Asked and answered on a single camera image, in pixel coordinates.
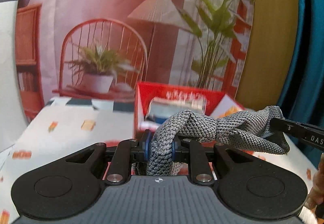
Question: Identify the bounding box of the grey knitted cloth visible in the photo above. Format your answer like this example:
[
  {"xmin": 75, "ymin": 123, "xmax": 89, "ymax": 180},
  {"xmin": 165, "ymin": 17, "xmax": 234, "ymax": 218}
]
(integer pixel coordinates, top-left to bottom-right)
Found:
[{"xmin": 147, "ymin": 106, "xmax": 290, "ymax": 176}]

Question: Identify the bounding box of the printed living room backdrop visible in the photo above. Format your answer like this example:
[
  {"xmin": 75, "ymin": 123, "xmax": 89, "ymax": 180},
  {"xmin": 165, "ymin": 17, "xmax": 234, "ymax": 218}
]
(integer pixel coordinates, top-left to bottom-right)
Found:
[{"xmin": 15, "ymin": 0, "xmax": 254, "ymax": 120}]

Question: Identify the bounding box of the person's right hand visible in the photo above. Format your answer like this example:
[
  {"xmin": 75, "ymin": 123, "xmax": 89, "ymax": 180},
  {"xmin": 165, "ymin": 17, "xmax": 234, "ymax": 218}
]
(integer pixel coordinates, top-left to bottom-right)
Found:
[{"xmin": 305, "ymin": 153, "xmax": 324, "ymax": 210}]

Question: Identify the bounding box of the teal curtain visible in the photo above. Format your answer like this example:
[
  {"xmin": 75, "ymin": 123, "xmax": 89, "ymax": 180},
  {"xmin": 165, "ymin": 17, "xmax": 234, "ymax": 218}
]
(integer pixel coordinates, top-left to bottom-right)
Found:
[{"xmin": 277, "ymin": 0, "xmax": 324, "ymax": 169}]

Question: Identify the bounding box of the blue and white packet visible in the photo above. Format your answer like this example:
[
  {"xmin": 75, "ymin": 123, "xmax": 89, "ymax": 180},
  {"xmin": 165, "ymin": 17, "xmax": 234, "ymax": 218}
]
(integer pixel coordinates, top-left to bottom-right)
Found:
[{"xmin": 145, "ymin": 97, "xmax": 207, "ymax": 124}]

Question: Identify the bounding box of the red strawberry cardboard box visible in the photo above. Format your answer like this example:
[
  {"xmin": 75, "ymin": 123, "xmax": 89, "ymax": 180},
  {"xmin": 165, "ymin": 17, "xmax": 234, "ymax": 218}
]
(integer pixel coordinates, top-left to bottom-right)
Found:
[{"xmin": 134, "ymin": 82, "xmax": 244, "ymax": 139}]

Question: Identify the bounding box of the white board panel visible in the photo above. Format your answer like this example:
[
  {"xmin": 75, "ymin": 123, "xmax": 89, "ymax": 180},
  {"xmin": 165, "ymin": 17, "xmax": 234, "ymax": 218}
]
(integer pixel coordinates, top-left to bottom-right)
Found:
[{"xmin": 0, "ymin": 0, "xmax": 28, "ymax": 151}]

